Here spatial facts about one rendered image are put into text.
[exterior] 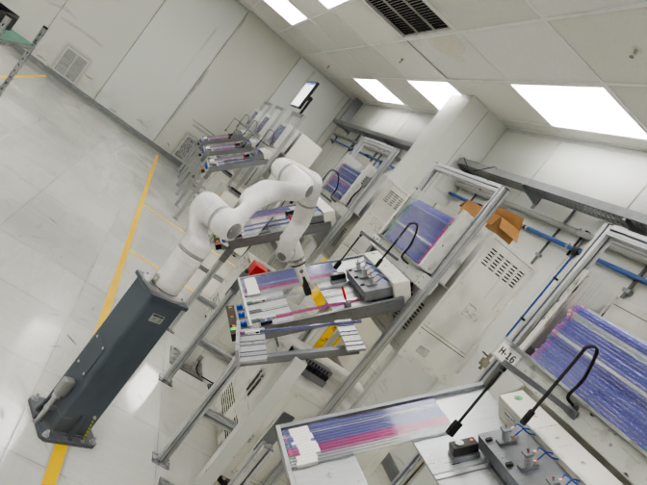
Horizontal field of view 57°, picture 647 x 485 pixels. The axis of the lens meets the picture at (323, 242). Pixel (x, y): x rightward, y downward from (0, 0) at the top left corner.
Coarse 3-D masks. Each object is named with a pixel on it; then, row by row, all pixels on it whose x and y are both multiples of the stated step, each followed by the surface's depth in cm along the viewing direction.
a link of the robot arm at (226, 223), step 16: (288, 176) 248; (304, 176) 247; (256, 192) 237; (272, 192) 241; (288, 192) 244; (304, 192) 245; (224, 208) 227; (240, 208) 229; (256, 208) 238; (208, 224) 228; (224, 224) 224; (240, 224) 228
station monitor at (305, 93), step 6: (306, 84) 755; (312, 84) 723; (318, 84) 708; (300, 90) 760; (306, 90) 728; (312, 90) 709; (300, 96) 736; (306, 96) 709; (294, 102) 750; (300, 102) 714; (300, 108) 711
